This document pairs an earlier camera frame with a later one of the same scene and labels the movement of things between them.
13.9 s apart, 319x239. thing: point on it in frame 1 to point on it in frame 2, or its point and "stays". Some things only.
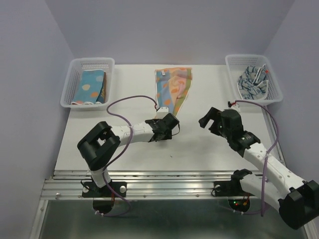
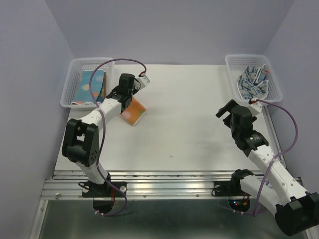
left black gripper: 168,136 to 135,88
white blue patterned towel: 251,84 stays
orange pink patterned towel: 173,84 to 134,112
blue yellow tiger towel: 101,97 stays
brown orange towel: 104,86 stays
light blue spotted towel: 89,89 stays
